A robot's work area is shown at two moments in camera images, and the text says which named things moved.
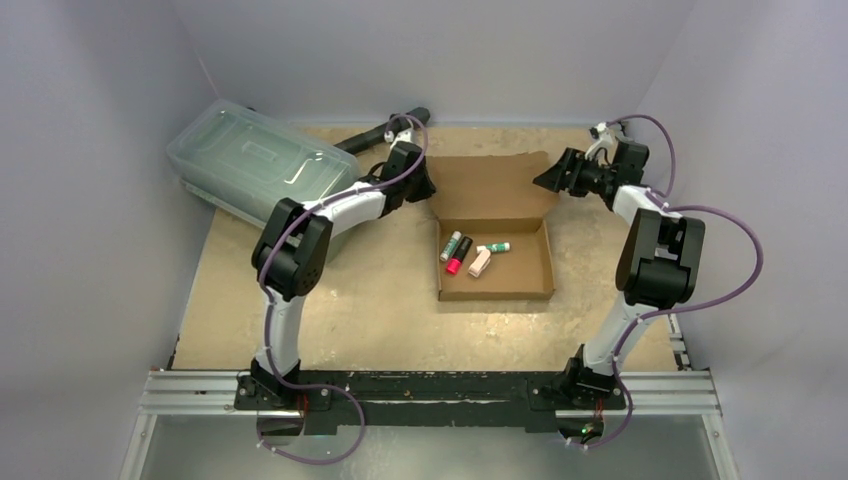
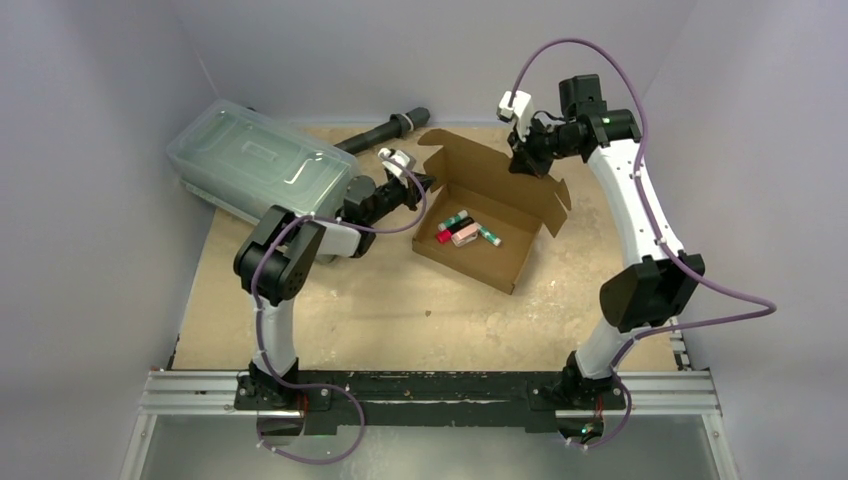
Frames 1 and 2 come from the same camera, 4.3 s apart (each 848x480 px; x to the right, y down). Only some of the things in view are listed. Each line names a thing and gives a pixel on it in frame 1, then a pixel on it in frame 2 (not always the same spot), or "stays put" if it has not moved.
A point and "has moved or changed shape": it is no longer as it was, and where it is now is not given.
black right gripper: [568, 174] → [530, 148]
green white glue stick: [494, 247] has moved or changed shape
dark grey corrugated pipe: [401, 121] stays put
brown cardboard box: [492, 199] has moved or changed shape
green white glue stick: [450, 246] → [461, 215]
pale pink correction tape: [481, 261] → [466, 235]
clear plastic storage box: [247, 161] stays put
